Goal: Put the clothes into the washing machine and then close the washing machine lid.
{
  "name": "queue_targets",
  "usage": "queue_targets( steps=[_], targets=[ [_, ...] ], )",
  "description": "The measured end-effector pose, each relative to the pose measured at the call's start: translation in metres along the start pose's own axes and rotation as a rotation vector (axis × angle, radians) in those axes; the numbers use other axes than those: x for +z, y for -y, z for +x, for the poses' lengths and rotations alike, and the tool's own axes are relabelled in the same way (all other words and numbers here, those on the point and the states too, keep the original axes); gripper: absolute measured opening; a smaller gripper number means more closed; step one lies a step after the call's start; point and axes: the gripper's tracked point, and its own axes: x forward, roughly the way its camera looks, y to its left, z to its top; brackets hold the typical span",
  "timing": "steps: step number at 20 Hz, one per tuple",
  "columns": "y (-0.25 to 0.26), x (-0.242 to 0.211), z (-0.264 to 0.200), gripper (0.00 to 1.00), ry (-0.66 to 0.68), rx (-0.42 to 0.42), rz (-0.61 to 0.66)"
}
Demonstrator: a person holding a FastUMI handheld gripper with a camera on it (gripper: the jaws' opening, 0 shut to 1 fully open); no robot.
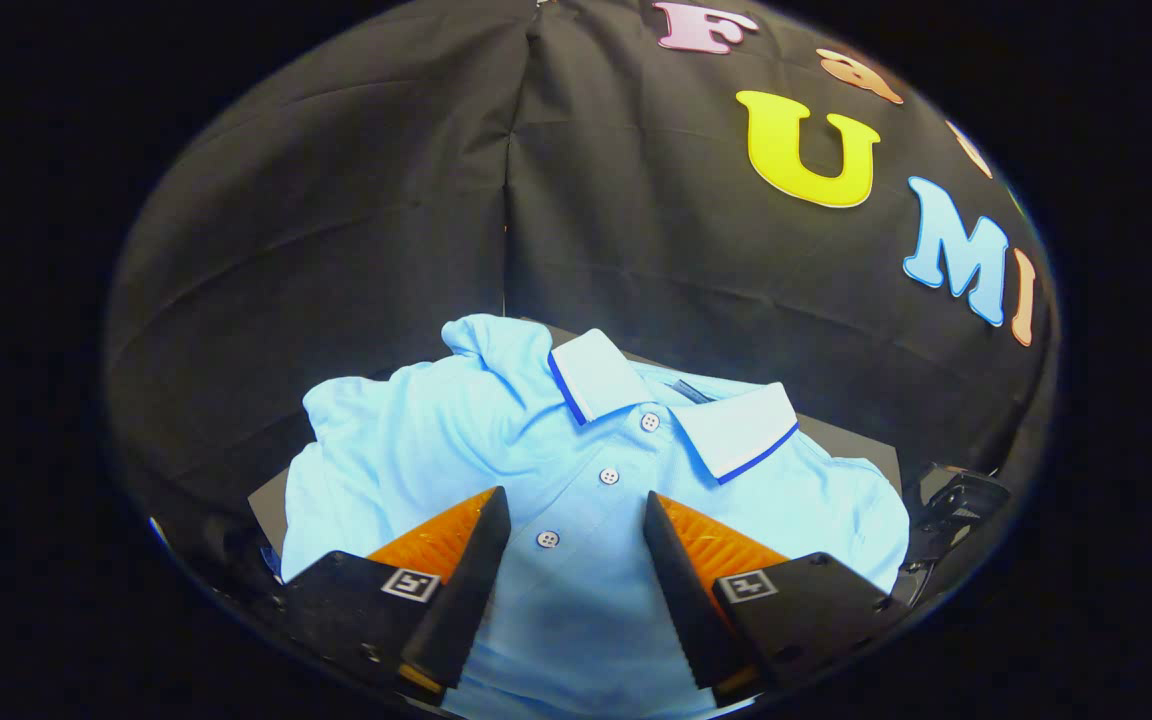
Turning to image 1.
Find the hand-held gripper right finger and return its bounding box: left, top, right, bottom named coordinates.
left=643, top=490, right=912, bottom=701

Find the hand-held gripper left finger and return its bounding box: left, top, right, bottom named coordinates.
left=276, top=486, right=513, bottom=706

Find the light blue polo shirt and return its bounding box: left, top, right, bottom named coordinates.
left=279, top=313, right=912, bottom=720

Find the tinted washing machine lid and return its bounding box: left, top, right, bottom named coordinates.
left=901, top=463, right=1013, bottom=601

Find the dark grey cabinet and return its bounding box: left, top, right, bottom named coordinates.
left=248, top=318, right=903, bottom=546

